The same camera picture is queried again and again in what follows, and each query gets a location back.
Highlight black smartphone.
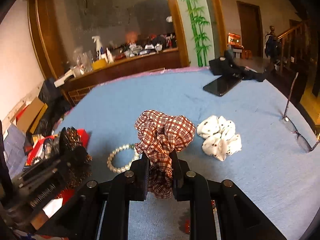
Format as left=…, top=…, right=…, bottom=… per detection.
left=203, top=75, right=242, bottom=97

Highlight red white plaid scrunchie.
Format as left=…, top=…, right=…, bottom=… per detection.
left=135, top=110, right=196, bottom=199

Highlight cardboard box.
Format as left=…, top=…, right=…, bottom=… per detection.
left=16, top=98, right=48, bottom=134

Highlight small white pump bottle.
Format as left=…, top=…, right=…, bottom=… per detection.
left=106, top=48, right=114, bottom=63

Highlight large pearl bracelet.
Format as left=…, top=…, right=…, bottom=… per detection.
left=107, top=143, right=140, bottom=173

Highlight glass pitcher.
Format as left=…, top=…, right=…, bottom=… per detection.
left=74, top=51, right=93, bottom=73

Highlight black pouch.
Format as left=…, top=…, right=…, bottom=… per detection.
left=209, top=50, right=270, bottom=82

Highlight wooden stair railing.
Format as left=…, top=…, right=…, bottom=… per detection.
left=276, top=19, right=311, bottom=77

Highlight blue tablecloth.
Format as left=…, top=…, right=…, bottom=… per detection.
left=61, top=69, right=319, bottom=239

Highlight black beaded hair clip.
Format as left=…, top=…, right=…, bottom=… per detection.
left=59, top=127, right=92, bottom=189

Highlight eyeglasses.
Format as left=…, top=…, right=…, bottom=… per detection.
left=279, top=72, right=320, bottom=153

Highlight wooden counter shelf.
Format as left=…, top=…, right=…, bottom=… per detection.
left=61, top=48, right=182, bottom=105

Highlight white spray bottle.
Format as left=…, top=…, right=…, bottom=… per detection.
left=92, top=35, right=104, bottom=60

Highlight brown wooden door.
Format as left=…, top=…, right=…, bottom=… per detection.
left=236, top=1, right=263, bottom=57

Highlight white dotted scrunchie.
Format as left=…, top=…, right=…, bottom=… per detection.
left=196, top=115, right=242, bottom=161

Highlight red jewelry tray box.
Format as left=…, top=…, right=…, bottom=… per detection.
left=18, top=127, right=92, bottom=217

